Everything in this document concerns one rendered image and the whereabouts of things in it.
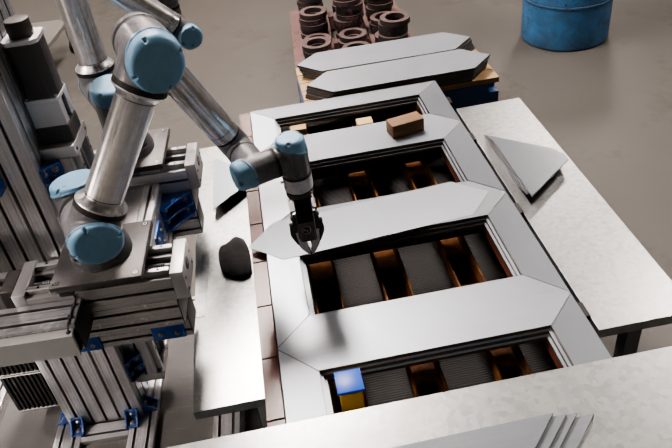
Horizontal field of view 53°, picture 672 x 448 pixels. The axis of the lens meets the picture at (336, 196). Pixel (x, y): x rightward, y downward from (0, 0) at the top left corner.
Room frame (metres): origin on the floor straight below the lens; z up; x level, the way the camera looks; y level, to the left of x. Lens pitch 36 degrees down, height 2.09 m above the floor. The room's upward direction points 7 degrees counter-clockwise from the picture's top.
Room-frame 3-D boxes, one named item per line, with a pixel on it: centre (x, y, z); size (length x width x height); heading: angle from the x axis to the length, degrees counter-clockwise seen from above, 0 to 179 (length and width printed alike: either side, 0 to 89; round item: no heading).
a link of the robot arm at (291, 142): (1.41, 0.10, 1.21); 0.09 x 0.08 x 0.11; 113
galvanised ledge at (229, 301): (1.75, 0.38, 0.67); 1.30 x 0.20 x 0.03; 5
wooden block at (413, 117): (2.05, -0.27, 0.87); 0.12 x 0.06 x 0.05; 106
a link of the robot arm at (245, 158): (1.39, 0.19, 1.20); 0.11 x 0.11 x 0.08; 23
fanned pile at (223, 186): (2.10, 0.38, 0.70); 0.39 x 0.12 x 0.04; 5
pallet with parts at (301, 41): (4.61, -0.26, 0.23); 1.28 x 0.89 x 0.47; 179
